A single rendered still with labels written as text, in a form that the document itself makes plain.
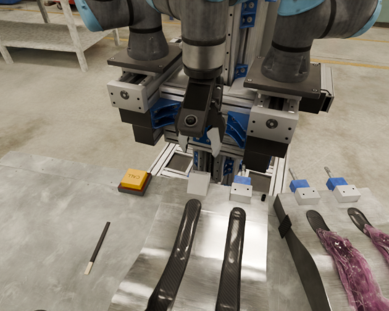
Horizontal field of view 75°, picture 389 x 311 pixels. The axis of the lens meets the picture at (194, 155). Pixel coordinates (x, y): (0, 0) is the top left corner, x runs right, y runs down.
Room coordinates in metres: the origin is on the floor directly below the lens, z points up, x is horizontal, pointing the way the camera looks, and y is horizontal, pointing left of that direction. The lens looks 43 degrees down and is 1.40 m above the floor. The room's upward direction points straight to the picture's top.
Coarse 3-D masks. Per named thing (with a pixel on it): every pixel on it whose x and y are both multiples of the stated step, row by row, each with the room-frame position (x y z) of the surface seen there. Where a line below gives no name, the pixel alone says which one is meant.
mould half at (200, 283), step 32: (224, 192) 0.41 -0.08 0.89; (256, 192) 0.41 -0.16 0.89; (160, 224) 0.32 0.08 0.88; (224, 224) 0.32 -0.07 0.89; (256, 224) 0.32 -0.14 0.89; (160, 256) 0.24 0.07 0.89; (192, 256) 0.24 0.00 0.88; (256, 256) 0.24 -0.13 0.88; (128, 288) 0.16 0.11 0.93; (192, 288) 0.17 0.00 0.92; (256, 288) 0.17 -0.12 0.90
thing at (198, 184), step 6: (192, 174) 0.43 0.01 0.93; (198, 174) 0.43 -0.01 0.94; (204, 174) 0.43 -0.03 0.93; (210, 174) 0.44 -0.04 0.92; (192, 180) 0.42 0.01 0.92; (198, 180) 0.42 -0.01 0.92; (204, 180) 0.42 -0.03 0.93; (192, 186) 0.41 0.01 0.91; (198, 186) 0.41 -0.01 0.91; (204, 186) 0.41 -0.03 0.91; (192, 192) 0.40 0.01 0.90; (198, 192) 0.40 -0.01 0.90; (204, 192) 0.40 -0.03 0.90
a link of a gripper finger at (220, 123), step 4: (220, 112) 0.42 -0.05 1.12; (220, 116) 0.41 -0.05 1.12; (220, 120) 0.41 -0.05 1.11; (224, 120) 0.42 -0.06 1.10; (216, 124) 0.41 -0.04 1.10; (220, 124) 0.41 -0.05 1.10; (224, 124) 0.41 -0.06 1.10; (220, 128) 0.41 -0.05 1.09; (224, 128) 0.41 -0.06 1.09; (220, 132) 0.41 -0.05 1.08; (224, 132) 0.41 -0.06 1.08; (220, 136) 0.41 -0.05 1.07; (220, 140) 0.41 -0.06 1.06
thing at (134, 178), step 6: (126, 174) 0.52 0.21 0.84; (132, 174) 0.52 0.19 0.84; (138, 174) 0.52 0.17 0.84; (144, 174) 0.52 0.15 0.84; (126, 180) 0.50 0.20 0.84; (132, 180) 0.50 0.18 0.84; (138, 180) 0.50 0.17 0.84; (144, 180) 0.51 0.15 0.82; (126, 186) 0.49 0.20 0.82; (132, 186) 0.48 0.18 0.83; (138, 186) 0.48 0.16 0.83
